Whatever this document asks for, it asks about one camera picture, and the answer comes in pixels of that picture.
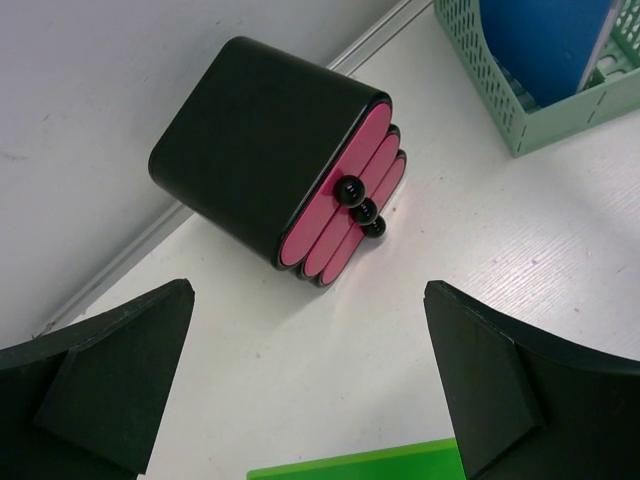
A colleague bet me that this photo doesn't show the black pink drawer organizer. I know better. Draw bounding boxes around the black pink drawer organizer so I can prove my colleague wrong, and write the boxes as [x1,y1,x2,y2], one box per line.
[148,37,407,286]

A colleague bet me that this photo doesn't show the pink middle drawer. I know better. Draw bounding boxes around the pink middle drawer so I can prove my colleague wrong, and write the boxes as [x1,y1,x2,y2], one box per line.
[303,133,401,279]

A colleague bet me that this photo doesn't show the green file organizer rack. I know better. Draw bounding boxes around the green file organizer rack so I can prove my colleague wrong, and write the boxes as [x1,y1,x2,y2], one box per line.
[434,1,639,157]

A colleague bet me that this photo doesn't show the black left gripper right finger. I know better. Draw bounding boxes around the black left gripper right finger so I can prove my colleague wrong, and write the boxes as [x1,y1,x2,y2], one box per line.
[424,280,639,479]

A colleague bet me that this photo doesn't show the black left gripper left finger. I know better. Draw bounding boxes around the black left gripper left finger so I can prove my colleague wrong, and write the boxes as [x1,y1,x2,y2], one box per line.
[1,279,195,479]

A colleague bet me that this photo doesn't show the light blue notebook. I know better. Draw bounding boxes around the light blue notebook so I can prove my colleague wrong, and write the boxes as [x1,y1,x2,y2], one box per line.
[479,0,623,108]

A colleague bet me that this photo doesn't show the green plastic folder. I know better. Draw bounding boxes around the green plastic folder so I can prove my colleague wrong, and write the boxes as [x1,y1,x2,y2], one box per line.
[246,438,466,480]

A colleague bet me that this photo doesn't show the pink top drawer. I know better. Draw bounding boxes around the pink top drawer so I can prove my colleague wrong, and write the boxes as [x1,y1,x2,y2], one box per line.
[279,101,392,267]

